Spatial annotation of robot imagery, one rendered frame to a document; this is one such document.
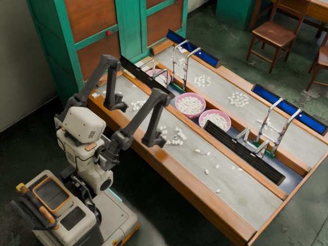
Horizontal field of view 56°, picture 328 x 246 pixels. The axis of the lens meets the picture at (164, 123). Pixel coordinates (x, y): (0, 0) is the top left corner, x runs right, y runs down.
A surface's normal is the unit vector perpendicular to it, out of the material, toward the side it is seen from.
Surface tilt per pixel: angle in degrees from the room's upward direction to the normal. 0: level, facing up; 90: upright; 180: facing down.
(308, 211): 0
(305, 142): 0
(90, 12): 90
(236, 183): 0
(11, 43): 90
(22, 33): 90
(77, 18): 90
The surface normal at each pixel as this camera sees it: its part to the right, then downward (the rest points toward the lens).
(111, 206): 0.01, -0.64
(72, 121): -0.48, -0.01
